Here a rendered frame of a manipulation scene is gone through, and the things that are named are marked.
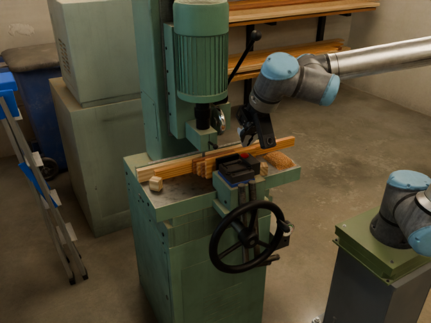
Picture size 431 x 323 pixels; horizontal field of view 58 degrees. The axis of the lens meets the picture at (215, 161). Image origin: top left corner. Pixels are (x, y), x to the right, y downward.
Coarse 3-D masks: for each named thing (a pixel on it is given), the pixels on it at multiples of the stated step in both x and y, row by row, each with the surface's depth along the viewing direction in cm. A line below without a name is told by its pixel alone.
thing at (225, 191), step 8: (216, 176) 135; (256, 176) 134; (216, 184) 136; (224, 184) 130; (256, 184) 131; (264, 184) 133; (224, 192) 131; (232, 192) 128; (248, 192) 131; (256, 192) 133; (264, 192) 135; (224, 200) 133; (232, 200) 129; (248, 200) 133; (232, 208) 131
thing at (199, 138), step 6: (192, 120) 148; (186, 126) 148; (192, 126) 144; (210, 126) 144; (186, 132) 149; (192, 132) 143; (198, 132) 139; (204, 132) 139; (210, 132) 139; (216, 132) 140; (192, 138) 145; (198, 138) 139; (204, 138) 139; (210, 138) 140; (216, 138) 141; (198, 144) 141; (204, 144) 140; (204, 150) 141
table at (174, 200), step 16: (176, 176) 145; (192, 176) 145; (272, 176) 147; (288, 176) 151; (144, 192) 137; (160, 192) 136; (176, 192) 136; (192, 192) 136; (208, 192) 136; (160, 208) 129; (176, 208) 132; (192, 208) 136; (224, 208) 133
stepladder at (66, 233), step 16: (0, 80) 162; (0, 96) 160; (0, 112) 162; (16, 112) 165; (16, 128) 167; (16, 144) 171; (32, 160) 176; (32, 176) 180; (32, 192) 184; (48, 192) 189; (48, 208) 193; (48, 224) 195; (64, 224) 205; (64, 240) 209; (64, 256) 209; (80, 256) 233
